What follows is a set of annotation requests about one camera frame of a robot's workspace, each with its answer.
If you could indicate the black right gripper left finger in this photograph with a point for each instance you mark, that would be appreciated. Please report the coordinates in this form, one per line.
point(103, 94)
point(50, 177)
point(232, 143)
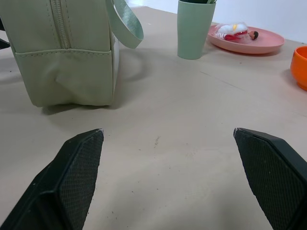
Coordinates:
point(69, 177)

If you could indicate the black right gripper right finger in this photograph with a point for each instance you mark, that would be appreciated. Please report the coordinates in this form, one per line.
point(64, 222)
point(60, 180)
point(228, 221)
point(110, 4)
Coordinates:
point(271, 177)

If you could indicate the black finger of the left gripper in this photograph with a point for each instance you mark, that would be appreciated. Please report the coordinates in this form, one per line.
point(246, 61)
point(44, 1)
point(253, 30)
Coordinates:
point(3, 43)

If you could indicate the pale green zippered bag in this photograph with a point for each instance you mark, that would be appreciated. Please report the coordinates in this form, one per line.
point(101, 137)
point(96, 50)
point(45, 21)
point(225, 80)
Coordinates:
point(62, 52)

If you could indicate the orange plastic bowl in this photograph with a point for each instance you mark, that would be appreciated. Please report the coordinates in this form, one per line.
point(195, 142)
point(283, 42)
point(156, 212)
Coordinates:
point(300, 67)

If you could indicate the pink plastic plate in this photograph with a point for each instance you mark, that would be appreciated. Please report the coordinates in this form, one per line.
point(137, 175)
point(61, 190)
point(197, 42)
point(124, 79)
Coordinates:
point(261, 40)

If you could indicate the wrapped red white toy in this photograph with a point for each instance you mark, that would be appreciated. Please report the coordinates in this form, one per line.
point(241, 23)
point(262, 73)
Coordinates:
point(231, 32)

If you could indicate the green plastic cup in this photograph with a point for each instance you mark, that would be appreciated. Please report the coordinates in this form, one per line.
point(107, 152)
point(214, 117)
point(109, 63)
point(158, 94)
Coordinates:
point(193, 28)

